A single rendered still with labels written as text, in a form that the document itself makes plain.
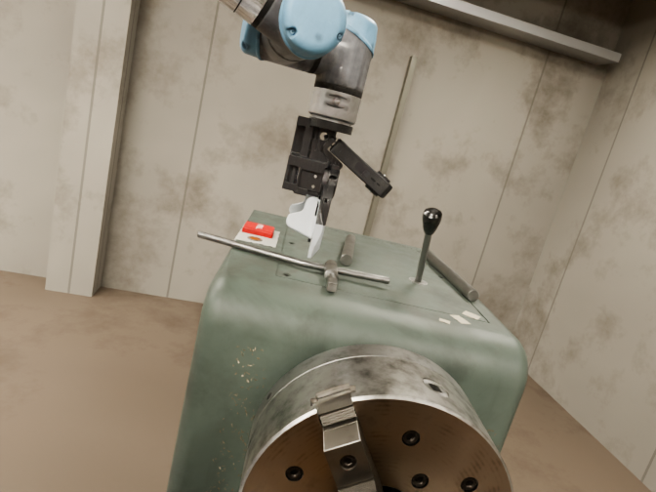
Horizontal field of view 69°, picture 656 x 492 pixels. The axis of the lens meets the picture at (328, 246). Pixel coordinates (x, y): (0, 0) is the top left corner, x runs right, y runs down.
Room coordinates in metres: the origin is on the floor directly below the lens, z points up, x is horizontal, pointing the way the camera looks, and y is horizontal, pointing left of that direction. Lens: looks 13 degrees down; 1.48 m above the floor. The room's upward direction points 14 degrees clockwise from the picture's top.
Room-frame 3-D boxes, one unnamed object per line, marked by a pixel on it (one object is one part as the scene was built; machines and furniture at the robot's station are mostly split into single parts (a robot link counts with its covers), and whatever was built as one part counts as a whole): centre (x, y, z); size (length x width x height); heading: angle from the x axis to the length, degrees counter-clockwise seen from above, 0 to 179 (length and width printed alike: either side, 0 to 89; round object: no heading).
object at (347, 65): (0.75, 0.05, 1.59); 0.09 x 0.08 x 0.11; 111
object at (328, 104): (0.75, 0.04, 1.52); 0.08 x 0.08 x 0.05
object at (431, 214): (0.78, -0.15, 1.38); 0.04 x 0.03 x 0.05; 5
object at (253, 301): (0.90, -0.06, 1.06); 0.59 x 0.48 x 0.39; 5
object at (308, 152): (0.76, 0.05, 1.44); 0.09 x 0.08 x 0.12; 95
